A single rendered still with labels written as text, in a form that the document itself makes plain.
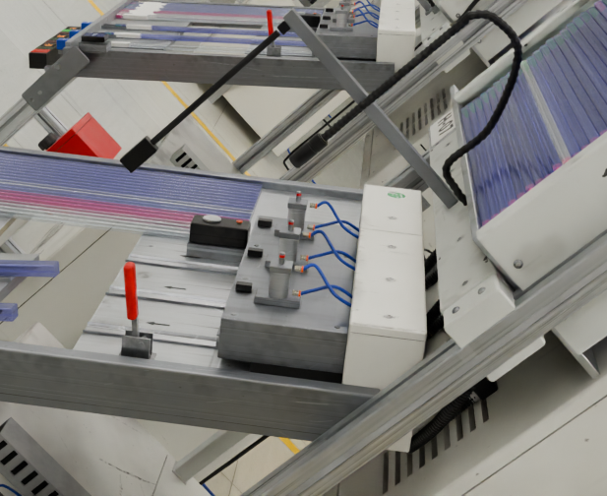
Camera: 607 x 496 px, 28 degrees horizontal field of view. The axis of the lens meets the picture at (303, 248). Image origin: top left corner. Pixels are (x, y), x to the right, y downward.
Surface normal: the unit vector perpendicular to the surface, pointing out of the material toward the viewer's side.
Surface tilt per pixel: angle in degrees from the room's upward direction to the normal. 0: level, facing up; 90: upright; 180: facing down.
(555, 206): 90
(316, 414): 90
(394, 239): 43
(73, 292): 90
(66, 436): 0
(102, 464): 0
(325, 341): 90
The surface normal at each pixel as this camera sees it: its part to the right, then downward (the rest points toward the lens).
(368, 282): 0.10, -0.93
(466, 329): -0.07, 0.34
